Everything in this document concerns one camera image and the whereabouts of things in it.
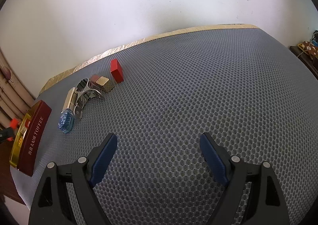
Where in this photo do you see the cluttered side shelf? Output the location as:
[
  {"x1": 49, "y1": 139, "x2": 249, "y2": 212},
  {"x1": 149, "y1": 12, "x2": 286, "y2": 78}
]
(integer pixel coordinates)
[{"x1": 289, "y1": 30, "x2": 318, "y2": 78}]

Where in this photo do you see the gold and maroon lipstick box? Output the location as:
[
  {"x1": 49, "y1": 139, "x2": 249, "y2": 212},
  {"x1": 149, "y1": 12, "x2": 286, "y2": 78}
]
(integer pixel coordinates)
[{"x1": 90, "y1": 74, "x2": 114, "y2": 93}]

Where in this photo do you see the grey honeycomb table mat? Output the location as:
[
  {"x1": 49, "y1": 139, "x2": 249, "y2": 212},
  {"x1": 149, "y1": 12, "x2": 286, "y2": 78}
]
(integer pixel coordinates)
[{"x1": 11, "y1": 29, "x2": 317, "y2": 224}]

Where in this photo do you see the large steel clamp clip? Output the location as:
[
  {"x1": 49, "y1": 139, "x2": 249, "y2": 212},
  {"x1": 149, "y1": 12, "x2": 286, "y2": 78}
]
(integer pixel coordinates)
[{"x1": 73, "y1": 78, "x2": 104, "y2": 119}]

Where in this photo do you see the floral beige curtain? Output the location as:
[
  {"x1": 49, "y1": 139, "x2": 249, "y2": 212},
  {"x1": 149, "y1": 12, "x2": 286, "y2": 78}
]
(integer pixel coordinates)
[{"x1": 0, "y1": 51, "x2": 35, "y2": 128}]

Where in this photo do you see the red and gold toffee tin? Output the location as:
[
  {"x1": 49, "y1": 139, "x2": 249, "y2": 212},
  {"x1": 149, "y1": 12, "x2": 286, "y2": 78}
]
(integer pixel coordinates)
[{"x1": 9, "y1": 100, "x2": 52, "y2": 177}]

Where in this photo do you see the silver rectangular metal case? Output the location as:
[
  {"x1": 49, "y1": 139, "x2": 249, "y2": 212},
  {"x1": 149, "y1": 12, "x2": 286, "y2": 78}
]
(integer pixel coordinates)
[{"x1": 62, "y1": 87, "x2": 78, "y2": 112}]

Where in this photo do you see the red wedge block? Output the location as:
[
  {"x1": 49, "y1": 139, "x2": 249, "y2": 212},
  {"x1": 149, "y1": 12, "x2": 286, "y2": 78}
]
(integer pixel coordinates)
[{"x1": 111, "y1": 59, "x2": 124, "y2": 83}]

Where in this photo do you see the small blue patterned tin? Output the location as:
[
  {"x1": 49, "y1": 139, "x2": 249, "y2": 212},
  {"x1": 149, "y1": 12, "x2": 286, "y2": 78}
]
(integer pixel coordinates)
[{"x1": 58, "y1": 109, "x2": 74, "y2": 134}]

